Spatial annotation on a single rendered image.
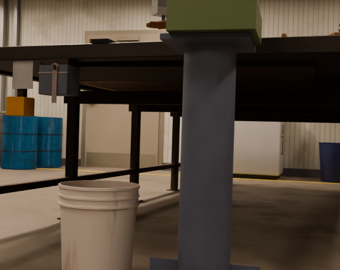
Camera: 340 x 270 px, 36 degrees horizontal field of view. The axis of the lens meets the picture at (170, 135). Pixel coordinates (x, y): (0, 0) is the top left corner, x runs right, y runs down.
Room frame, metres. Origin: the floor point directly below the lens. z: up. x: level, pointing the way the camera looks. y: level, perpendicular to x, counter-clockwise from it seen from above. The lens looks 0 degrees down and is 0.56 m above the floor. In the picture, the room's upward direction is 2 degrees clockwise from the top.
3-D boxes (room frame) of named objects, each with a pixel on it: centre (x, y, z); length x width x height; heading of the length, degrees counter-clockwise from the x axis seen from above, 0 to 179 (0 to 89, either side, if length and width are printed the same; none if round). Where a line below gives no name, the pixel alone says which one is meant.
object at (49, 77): (2.14, 0.47, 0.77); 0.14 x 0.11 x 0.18; 70
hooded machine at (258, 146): (7.16, -1.22, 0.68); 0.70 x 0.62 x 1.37; 76
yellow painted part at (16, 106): (2.20, 0.64, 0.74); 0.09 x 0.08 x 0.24; 70
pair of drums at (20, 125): (7.72, 2.04, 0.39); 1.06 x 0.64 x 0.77; 166
